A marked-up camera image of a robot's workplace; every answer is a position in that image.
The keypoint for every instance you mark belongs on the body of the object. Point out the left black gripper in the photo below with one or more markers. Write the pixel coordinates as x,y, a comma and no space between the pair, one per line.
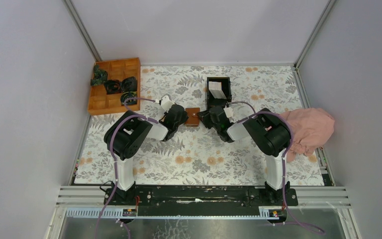
183,120

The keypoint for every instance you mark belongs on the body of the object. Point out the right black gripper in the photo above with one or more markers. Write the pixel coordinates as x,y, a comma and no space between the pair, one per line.
204,116

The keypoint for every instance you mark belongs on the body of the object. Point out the brown leather card holder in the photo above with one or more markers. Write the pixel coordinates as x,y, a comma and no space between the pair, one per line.
193,120

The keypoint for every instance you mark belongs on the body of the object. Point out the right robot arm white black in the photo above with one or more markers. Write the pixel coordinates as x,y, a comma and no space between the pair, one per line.
269,131

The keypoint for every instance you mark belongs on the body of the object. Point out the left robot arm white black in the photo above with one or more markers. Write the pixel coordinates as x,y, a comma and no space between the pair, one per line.
125,137

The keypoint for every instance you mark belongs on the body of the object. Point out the black card box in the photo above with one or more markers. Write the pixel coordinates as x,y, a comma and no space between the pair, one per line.
226,87

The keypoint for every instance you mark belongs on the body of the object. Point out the stack of credit cards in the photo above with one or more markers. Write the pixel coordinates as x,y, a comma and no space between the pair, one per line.
215,89

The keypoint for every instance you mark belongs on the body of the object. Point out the floral patterned table mat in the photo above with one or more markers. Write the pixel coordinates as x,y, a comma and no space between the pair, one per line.
195,155

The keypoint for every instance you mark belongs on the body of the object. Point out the green black rolled sock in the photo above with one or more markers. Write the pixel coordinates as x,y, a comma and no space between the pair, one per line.
128,98

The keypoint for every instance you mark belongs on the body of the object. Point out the black rolled sock right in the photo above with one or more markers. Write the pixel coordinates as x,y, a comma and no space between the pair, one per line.
129,84

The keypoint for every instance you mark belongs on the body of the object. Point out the pink crumpled cloth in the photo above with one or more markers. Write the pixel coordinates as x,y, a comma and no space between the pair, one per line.
311,129

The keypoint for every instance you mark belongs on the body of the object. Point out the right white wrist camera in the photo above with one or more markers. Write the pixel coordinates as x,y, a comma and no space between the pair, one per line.
229,112

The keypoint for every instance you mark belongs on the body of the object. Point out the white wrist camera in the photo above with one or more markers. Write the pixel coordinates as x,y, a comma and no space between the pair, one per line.
166,102
229,112

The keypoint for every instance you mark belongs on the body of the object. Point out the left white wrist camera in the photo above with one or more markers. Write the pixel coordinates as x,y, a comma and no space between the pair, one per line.
166,102

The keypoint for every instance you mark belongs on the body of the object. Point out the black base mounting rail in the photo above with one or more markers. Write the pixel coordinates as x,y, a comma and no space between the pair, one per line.
202,201

